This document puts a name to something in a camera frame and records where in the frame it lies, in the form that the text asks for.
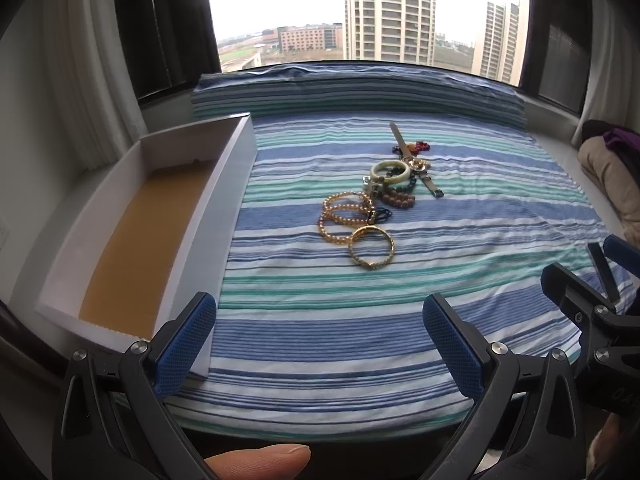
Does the brown wooden bead bracelet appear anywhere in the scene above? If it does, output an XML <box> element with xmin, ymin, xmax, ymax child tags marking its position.
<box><xmin>382</xmin><ymin>187</ymin><xmax>418</xmax><ymax>210</ymax></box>

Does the tan strap wristwatch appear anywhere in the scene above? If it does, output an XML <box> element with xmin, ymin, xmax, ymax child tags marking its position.
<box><xmin>390</xmin><ymin>122</ymin><xmax>445</xmax><ymax>198</ymax></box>

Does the pale jade bangle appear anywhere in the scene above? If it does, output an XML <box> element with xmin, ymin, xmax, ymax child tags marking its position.
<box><xmin>370</xmin><ymin>159</ymin><xmax>411</xmax><ymax>185</ymax></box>

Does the gold woven bangle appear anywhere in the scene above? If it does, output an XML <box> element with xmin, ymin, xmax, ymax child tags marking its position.
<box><xmin>347</xmin><ymin>226</ymin><xmax>396</xmax><ymax>270</ymax></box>

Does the red bead bracelet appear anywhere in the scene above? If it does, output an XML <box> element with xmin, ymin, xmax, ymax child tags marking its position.
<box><xmin>391</xmin><ymin>140</ymin><xmax>432</xmax><ymax>155</ymax></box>

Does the amber pearl bead bracelet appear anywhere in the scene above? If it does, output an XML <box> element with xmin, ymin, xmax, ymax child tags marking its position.
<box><xmin>316</xmin><ymin>190</ymin><xmax>377</xmax><ymax>245</ymax></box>

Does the person's right hand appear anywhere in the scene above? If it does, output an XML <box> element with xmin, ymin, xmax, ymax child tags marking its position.
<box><xmin>587</xmin><ymin>414</ymin><xmax>622</xmax><ymax>474</ymax></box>

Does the person's left hand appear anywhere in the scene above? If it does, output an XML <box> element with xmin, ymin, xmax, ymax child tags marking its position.
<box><xmin>205</xmin><ymin>443</ymin><xmax>311</xmax><ymax>480</ymax></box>

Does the white curtain right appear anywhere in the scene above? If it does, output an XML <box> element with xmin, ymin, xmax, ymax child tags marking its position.
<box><xmin>572</xmin><ymin>0</ymin><xmax>639</xmax><ymax>148</ymax></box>

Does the white curtain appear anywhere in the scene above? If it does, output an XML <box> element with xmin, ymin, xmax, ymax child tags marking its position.
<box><xmin>43</xmin><ymin>0</ymin><xmax>148</xmax><ymax>170</ymax></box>
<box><xmin>572</xmin><ymin>0</ymin><xmax>639</xmax><ymax>148</ymax></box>

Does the white cardboard tray box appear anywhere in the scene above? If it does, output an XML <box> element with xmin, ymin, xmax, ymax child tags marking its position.
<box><xmin>34</xmin><ymin>112</ymin><xmax>260</xmax><ymax>380</ymax></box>

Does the blue green striped bedsheet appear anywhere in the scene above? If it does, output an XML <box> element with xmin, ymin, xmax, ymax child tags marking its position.
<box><xmin>167</xmin><ymin>114</ymin><xmax>608</xmax><ymax>441</ymax></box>

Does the striped pillow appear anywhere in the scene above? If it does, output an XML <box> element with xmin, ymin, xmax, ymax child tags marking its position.
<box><xmin>191</xmin><ymin>61</ymin><xmax>526</xmax><ymax>130</ymax></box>

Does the white curtain left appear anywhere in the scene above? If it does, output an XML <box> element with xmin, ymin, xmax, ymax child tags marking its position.
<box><xmin>43</xmin><ymin>0</ymin><xmax>148</xmax><ymax>170</ymax></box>

